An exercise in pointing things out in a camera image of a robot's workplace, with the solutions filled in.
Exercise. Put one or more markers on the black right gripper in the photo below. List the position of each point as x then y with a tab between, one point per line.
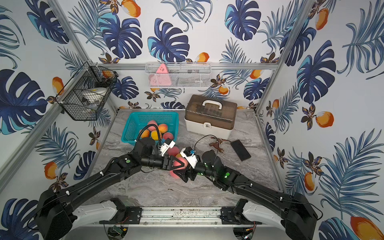
182	174

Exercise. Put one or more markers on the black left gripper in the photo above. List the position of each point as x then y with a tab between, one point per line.
166	162

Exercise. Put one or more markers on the pink peach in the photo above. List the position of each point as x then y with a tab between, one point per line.
152	125
174	151
179	165
168	135

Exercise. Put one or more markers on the orange peach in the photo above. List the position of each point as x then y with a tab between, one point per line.
145	134

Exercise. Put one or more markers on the teal plastic basket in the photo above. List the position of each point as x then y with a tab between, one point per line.
138	120

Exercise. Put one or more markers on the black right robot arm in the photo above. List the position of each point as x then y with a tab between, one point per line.
264	192

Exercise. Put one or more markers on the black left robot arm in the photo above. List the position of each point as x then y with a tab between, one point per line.
55	211

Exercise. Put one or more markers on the pink peach top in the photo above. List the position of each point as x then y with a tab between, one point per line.
174	151

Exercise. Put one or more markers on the brown toy figure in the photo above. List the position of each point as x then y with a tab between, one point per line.
217	144

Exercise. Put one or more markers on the black phone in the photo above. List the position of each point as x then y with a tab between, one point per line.
240	150

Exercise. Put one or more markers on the brown white storage box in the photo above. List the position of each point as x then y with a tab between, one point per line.
208	116

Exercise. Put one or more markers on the pink triangle object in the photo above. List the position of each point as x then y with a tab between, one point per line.
161	78

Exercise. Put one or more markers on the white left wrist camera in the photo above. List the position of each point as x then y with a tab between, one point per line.
167	144

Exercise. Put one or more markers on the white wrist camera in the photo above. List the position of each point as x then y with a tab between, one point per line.
190	155
167	144

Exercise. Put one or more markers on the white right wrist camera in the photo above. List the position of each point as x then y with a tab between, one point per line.
190	155

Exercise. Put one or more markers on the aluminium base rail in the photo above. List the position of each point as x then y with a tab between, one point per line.
243	214

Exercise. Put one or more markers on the clear wall shelf tray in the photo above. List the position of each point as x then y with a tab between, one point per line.
184	75

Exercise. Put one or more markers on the white bowl in wire basket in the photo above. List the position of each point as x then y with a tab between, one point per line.
93	96

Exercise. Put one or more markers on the black wire wall basket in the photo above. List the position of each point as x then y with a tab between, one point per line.
87	77

